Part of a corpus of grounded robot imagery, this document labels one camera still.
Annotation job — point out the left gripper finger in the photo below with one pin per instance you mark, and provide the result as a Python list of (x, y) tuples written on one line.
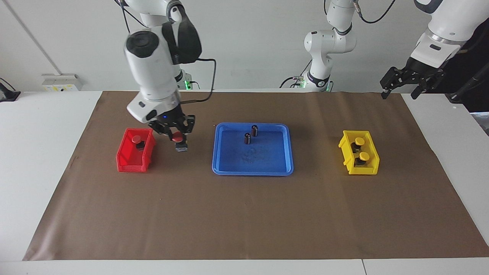
[(422, 84), (391, 78)]

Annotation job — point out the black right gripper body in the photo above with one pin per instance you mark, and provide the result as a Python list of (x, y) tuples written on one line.
[(170, 122)]

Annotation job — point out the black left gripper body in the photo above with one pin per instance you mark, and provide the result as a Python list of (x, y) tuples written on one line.
[(420, 70)]

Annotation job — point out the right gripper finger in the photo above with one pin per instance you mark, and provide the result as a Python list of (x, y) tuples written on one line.
[(161, 130), (189, 123)]

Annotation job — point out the red push button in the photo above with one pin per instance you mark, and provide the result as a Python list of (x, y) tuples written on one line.
[(136, 139), (182, 147)]

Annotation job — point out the yellow push button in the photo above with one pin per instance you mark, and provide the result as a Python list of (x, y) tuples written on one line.
[(359, 141), (364, 156)]

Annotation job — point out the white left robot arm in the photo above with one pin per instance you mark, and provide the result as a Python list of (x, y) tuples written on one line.
[(328, 42)]

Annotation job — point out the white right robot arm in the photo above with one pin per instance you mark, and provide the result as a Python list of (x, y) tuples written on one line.
[(149, 65)]

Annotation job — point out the blue plastic tray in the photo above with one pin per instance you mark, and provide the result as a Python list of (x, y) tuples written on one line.
[(267, 160)]

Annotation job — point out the black stand pole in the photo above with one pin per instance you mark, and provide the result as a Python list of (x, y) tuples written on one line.
[(464, 89)]

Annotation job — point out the red plastic bin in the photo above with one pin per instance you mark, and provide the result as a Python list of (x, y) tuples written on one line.
[(131, 166)]

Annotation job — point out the black background board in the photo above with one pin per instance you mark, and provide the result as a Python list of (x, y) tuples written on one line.
[(477, 57)]

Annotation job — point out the black cylindrical capacitor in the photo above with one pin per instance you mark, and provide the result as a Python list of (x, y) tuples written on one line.
[(254, 130), (247, 138)]

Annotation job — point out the grey silver object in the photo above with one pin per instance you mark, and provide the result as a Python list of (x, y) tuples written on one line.
[(482, 122)]

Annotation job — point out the yellow plastic bin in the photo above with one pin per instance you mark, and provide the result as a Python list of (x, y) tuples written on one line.
[(363, 170)]

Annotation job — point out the brown paper mat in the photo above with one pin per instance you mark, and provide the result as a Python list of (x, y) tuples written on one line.
[(244, 214)]

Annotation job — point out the black device on table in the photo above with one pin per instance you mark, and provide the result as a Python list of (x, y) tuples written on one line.
[(7, 94)]

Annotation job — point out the white wall socket box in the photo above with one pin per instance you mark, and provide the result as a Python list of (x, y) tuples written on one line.
[(61, 82)]

